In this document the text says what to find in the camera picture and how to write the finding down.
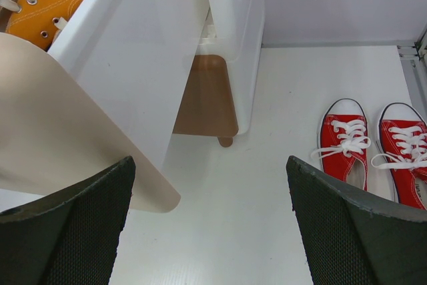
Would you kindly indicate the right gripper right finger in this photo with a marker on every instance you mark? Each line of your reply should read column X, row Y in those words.
column 354, row 237

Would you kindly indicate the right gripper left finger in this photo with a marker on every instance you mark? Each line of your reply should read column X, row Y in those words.
column 70, row 236

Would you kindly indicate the beige top drawer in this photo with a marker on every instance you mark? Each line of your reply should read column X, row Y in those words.
column 109, row 87

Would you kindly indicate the cabinet right brown foot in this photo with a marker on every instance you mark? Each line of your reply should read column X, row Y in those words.
column 225, row 142

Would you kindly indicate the white shoe cabinet body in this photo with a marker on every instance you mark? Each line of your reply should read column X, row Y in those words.
column 233, row 30

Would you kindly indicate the red sneaker left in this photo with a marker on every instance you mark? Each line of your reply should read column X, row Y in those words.
column 343, row 143

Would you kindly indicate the red sneaker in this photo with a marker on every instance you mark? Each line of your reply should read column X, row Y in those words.
column 402, row 145
column 343, row 143

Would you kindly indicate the red sneaker right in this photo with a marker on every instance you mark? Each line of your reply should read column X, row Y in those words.
column 402, row 145

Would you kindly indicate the brown bottom drawer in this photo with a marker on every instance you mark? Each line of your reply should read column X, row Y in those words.
column 207, row 106

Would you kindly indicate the right aluminium frame post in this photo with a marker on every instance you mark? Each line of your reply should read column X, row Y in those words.
column 412, row 55

